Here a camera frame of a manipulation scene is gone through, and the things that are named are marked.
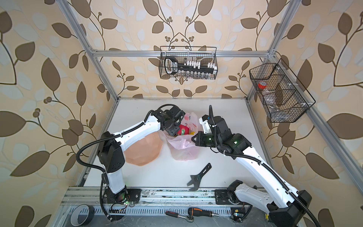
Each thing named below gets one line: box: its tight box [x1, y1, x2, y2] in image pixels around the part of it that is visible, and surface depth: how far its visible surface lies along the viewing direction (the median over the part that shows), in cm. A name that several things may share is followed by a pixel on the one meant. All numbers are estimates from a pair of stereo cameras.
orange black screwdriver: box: [187, 207, 220, 218], surface depth 69 cm
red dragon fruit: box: [177, 124, 190, 136], surface depth 93 cm
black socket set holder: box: [164, 56, 215, 75], surface depth 86 cm
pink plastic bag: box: [156, 112, 202, 162], surface depth 78 cm
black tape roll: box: [69, 204, 95, 227], surface depth 70 cm
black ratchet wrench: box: [165, 210, 195, 223], surface depth 69 cm
